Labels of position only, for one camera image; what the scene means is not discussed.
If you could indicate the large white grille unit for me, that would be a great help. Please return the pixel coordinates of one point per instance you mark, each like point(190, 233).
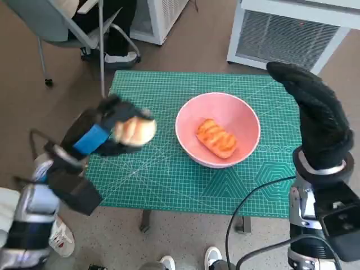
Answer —
point(281, 36)

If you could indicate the thin metal pole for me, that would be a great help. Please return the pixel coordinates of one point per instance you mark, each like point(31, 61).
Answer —
point(101, 64)

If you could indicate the white shoe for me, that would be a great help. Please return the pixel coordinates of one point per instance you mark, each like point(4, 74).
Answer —
point(213, 256)
point(167, 263)

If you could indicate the right robot hand black knitted glove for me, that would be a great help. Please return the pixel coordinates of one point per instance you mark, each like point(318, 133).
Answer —
point(323, 126)

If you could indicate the green cutting mat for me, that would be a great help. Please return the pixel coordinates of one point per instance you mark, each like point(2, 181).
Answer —
point(168, 182)

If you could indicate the left robot hand blue tape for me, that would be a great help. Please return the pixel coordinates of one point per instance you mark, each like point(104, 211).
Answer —
point(90, 139)

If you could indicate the person in black trousers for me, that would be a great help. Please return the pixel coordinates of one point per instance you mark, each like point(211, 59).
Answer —
point(121, 28)

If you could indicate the person in white clothing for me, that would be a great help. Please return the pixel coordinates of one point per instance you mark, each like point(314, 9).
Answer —
point(60, 239)

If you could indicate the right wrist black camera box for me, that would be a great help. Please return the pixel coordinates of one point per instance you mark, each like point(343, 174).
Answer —
point(340, 222)

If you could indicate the grey office chair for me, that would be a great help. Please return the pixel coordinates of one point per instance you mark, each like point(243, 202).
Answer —
point(45, 19)

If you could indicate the round toy bread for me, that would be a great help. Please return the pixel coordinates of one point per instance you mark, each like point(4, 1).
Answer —
point(137, 132)

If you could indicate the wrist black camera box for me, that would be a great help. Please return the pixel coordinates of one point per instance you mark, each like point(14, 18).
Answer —
point(76, 194)
point(340, 222)

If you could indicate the small white grille unit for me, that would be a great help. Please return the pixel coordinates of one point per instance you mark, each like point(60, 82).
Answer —
point(160, 17)

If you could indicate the long striped toy bread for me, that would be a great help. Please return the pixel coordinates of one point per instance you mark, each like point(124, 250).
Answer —
point(216, 137)

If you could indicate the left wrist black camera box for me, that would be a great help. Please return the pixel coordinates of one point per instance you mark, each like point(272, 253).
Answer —
point(76, 194)

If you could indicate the pink bowl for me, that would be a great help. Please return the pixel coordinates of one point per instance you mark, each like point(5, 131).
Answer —
point(213, 107)

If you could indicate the dark table leg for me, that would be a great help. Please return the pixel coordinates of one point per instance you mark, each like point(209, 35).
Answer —
point(243, 224)
point(146, 221)

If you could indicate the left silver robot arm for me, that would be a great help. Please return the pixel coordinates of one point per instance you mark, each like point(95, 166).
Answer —
point(33, 202)

